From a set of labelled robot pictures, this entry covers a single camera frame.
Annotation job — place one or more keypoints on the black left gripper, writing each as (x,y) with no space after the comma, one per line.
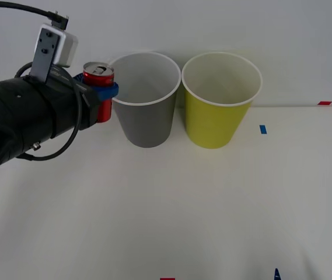
(66,99)

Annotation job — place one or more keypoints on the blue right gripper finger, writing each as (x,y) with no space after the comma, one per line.
(276,274)

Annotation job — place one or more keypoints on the red drink can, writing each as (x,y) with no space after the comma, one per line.
(98,76)

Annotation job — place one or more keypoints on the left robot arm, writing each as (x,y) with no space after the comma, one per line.
(8,116)

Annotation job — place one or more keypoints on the grey plastic bin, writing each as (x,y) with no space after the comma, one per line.
(145,122)

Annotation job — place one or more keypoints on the yellow-green plastic bin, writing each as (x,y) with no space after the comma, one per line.
(215,119)

